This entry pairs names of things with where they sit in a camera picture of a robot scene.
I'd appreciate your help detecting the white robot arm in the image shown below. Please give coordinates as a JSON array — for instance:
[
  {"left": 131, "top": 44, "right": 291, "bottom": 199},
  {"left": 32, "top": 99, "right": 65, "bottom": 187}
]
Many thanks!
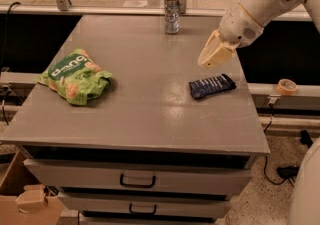
[{"left": 198, "top": 0, "right": 320, "bottom": 68}]

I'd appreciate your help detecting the blue rxbar blueberry wrapper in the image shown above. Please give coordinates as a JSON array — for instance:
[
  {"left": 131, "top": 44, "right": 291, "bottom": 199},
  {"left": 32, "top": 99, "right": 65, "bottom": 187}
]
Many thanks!
[{"left": 189, "top": 74, "right": 237, "bottom": 100}]

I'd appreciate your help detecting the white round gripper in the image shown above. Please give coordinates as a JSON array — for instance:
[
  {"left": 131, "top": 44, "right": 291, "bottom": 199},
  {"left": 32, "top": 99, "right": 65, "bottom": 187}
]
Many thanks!
[{"left": 198, "top": 4, "right": 264, "bottom": 68}]

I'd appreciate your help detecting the green snack chip bag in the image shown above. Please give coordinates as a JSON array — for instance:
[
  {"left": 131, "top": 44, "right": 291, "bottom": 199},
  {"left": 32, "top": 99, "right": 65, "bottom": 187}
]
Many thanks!
[{"left": 37, "top": 48, "right": 112, "bottom": 106}]

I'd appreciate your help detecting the brown cardboard box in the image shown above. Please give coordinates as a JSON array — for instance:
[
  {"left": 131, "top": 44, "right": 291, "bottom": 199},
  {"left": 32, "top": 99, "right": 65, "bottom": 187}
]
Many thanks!
[{"left": 0, "top": 152, "right": 64, "bottom": 225}]

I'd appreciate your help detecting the black power adapter with cable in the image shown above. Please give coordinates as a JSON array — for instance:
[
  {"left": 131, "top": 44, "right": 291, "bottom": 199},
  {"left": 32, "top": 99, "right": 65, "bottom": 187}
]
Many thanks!
[{"left": 263, "top": 157, "right": 299, "bottom": 185}]

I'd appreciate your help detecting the black cable at left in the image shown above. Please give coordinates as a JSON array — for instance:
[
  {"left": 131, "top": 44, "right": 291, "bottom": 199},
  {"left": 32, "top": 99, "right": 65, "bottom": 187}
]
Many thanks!
[{"left": 0, "top": 1, "right": 22, "bottom": 126}]

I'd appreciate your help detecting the grey drawer cabinet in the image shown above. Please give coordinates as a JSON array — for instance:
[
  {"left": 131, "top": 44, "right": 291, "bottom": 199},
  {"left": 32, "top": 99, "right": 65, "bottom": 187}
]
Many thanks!
[{"left": 2, "top": 15, "right": 269, "bottom": 225}]

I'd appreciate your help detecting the black drawer handle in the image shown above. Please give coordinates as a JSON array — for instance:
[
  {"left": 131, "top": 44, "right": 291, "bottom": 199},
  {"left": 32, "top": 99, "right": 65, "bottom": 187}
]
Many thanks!
[
  {"left": 128, "top": 203, "right": 158, "bottom": 215},
  {"left": 119, "top": 174, "right": 156, "bottom": 189}
]

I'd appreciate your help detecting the silver patterned drink can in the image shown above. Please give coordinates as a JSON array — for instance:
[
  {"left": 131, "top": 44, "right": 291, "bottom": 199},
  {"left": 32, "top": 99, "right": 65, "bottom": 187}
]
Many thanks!
[{"left": 164, "top": 0, "right": 180, "bottom": 34}]

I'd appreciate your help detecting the black lower drawer handle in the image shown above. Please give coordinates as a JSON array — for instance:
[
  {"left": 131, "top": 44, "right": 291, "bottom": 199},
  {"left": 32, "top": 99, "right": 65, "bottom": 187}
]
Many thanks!
[{"left": 128, "top": 203, "right": 158, "bottom": 215}]

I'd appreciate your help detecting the black upper drawer handle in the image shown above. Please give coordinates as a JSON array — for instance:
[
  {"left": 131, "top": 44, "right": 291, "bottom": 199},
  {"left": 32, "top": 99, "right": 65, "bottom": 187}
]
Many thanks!
[{"left": 119, "top": 174, "right": 156, "bottom": 189}]

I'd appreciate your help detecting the roll of masking tape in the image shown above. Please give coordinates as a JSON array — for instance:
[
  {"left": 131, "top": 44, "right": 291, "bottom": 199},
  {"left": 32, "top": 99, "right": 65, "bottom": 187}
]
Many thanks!
[{"left": 277, "top": 79, "right": 298, "bottom": 96}]

